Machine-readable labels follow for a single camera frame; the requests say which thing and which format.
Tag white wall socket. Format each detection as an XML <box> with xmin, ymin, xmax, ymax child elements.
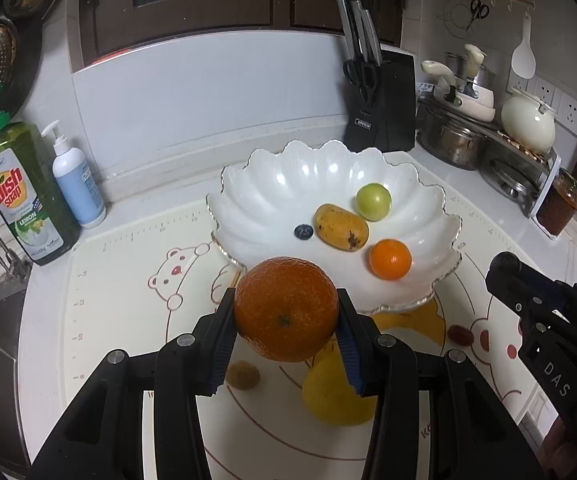
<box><xmin>559</xmin><ymin>91</ymin><xmax>577</xmax><ymax>136</ymax></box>
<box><xmin>536</xmin><ymin>80</ymin><xmax>562</xmax><ymax>111</ymax></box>

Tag large chrome faucet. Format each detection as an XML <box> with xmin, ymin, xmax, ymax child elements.
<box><xmin>0</xmin><ymin>175</ymin><xmax>32</xmax><ymax>281</ymax></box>

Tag white sided pot shelf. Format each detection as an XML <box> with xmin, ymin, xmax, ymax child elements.
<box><xmin>416</xmin><ymin>97</ymin><xmax>562</xmax><ymax>221</ymax></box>

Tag green dish soap bottle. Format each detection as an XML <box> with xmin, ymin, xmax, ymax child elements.
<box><xmin>0</xmin><ymin>85</ymin><xmax>82</xmax><ymax>267</ymax></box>

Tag white rice paddle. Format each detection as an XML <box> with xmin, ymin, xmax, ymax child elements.
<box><xmin>511</xmin><ymin>12</ymin><xmax>537</xmax><ymax>80</ymax></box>

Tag yellow lemon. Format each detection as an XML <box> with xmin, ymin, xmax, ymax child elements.
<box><xmin>302</xmin><ymin>345</ymin><xmax>377</xmax><ymax>427</ymax></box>

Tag small steel lidded pot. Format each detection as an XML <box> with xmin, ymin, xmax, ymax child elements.
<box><xmin>446</xmin><ymin>44</ymin><xmax>497</xmax><ymax>95</ymax></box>

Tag flat steel lidded pan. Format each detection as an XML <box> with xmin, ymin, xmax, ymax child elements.
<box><xmin>483</xmin><ymin>157</ymin><xmax>539</xmax><ymax>206</ymax></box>

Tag black kitchen scissors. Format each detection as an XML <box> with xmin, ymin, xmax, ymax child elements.
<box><xmin>343</xmin><ymin>60</ymin><xmax>382</xmax><ymax>107</ymax></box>

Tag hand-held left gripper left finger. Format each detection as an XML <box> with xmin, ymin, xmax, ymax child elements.
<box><xmin>31</xmin><ymin>287</ymin><xmax>242</xmax><ymax>480</ymax></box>

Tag white ceramic lidded pot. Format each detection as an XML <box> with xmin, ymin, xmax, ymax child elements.
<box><xmin>500</xmin><ymin>87</ymin><xmax>559</xmax><ymax>153</ymax></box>

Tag white scalloped bowl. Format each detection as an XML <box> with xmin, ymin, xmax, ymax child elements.
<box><xmin>206</xmin><ymin>140</ymin><xmax>462</xmax><ymax>316</ymax></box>

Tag yellow mango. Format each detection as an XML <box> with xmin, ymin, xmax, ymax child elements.
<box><xmin>315</xmin><ymin>203</ymin><xmax>369</xmax><ymax>252</ymax></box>

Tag large steel pot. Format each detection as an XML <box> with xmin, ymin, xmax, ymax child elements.
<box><xmin>421</xmin><ymin>107</ymin><xmax>489</xmax><ymax>171</ymax></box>

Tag steel handled knife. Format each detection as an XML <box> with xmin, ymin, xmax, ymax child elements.
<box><xmin>361</xmin><ymin>7</ymin><xmax>383</xmax><ymax>66</ymax></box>
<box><xmin>337</xmin><ymin>0</ymin><xmax>357</xmax><ymax>63</ymax></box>
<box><xmin>351</xmin><ymin>0</ymin><xmax>372</xmax><ymax>63</ymax></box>

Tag glass jar of red sauce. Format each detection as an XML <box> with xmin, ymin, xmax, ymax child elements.
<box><xmin>536</xmin><ymin>167</ymin><xmax>577</xmax><ymax>236</ymax></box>

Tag black knife block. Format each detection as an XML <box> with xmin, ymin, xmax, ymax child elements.
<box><xmin>343</xmin><ymin>50</ymin><xmax>417</xmax><ymax>153</ymax></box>

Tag orange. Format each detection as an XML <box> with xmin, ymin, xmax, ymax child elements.
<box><xmin>369</xmin><ymin>239</ymin><xmax>413</xmax><ymax>281</ymax></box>
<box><xmin>233</xmin><ymin>256</ymin><xmax>340</xmax><ymax>363</ymax></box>

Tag white blue pump bottle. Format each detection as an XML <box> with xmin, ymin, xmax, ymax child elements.
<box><xmin>41</xmin><ymin>120</ymin><xmax>106</xmax><ymax>229</ymax></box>

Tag bear print baking mat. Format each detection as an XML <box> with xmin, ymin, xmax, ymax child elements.
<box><xmin>62</xmin><ymin>150</ymin><xmax>577</xmax><ymax>480</ymax></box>

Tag person's right hand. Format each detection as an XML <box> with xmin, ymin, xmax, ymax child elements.
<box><xmin>539</xmin><ymin>407</ymin><xmax>577</xmax><ymax>480</ymax></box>

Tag small hanging scissors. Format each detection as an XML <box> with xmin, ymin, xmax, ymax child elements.
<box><xmin>469</xmin><ymin>0</ymin><xmax>490</xmax><ymax>31</ymax></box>

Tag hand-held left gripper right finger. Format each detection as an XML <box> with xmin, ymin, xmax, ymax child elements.
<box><xmin>336</xmin><ymin>287</ymin><xmax>537</xmax><ymax>480</ymax></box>

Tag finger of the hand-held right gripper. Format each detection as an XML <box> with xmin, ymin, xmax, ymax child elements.
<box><xmin>485</xmin><ymin>251</ymin><xmax>577</xmax><ymax>333</ymax></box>

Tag small brown kiwi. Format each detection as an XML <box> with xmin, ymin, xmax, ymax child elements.
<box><xmin>226</xmin><ymin>360</ymin><xmax>260</xmax><ymax>390</ymax></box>

